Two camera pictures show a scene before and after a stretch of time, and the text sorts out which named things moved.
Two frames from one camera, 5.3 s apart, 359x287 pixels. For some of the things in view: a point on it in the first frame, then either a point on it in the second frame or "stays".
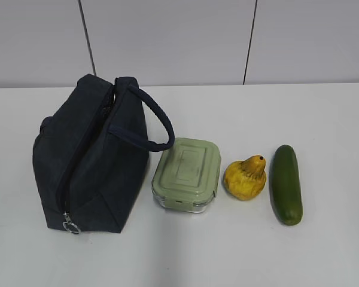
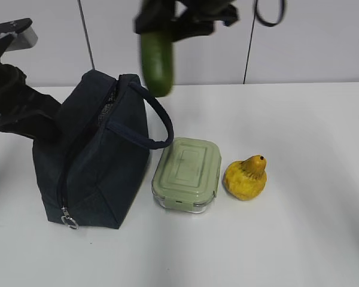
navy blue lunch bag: [91, 155] stays
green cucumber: [285, 185] → [157, 54]
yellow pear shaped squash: [245, 180] stays
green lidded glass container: [186, 177] stays
